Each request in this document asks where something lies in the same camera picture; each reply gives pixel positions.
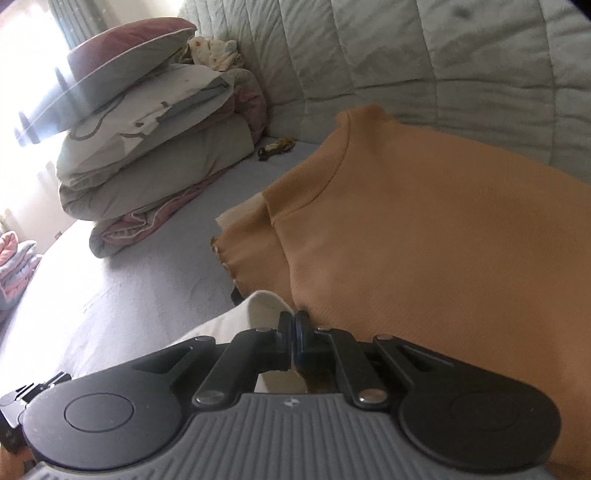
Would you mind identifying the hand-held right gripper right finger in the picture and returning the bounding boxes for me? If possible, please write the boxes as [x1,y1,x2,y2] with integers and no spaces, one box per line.
[294,311,451,409]

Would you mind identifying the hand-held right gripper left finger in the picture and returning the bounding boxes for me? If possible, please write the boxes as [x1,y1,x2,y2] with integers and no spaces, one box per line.
[131,311,293,409]

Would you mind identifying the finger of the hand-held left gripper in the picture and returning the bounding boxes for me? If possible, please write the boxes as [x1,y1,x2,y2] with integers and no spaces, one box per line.
[16,371,72,402]

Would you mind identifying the white shirt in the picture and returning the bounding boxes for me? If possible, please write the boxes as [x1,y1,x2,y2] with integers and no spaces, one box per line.
[168,290,308,395]

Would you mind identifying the tan ribbed frilled top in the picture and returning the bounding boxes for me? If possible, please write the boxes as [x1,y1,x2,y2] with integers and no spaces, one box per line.
[211,104,591,480]

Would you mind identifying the pink grey folded blanket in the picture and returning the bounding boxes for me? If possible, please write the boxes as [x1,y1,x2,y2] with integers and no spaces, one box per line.
[0,232,43,324]

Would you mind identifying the small brown patterned cloth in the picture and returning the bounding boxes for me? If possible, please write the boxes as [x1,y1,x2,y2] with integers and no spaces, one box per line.
[256,137,297,163]

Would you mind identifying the grey maroon folded duvet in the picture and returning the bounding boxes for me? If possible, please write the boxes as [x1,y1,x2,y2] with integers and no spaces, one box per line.
[58,69,269,259]

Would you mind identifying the grey printed folded quilt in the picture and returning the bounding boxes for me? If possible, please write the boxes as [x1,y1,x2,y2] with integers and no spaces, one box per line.
[55,64,237,189]

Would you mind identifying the cream floral cloth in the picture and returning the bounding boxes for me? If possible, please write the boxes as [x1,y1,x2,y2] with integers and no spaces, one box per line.
[186,36,244,73]

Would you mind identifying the grey quilted headboard cover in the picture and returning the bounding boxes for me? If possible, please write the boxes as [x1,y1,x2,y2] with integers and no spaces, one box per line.
[178,0,591,185]

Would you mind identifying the bright window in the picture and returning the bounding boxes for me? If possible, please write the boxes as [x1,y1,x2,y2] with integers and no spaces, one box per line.
[0,0,75,222]

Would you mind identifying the grey curtain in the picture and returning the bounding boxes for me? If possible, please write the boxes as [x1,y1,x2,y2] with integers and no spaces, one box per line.
[48,0,185,52]

